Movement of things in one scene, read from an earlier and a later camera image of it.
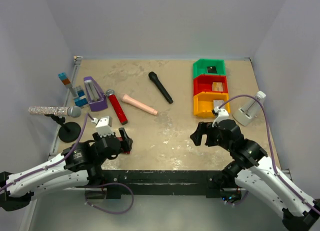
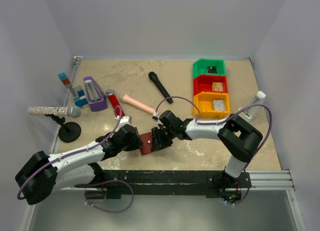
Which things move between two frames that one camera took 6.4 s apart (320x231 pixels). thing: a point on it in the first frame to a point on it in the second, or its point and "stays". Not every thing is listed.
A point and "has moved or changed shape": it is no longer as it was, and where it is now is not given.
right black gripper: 203,128 to 158,142
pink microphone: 126,98 stays
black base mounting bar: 126,182 stays
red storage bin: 203,83 stays
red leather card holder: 120,138 has moved or changed shape
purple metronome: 97,101 stays
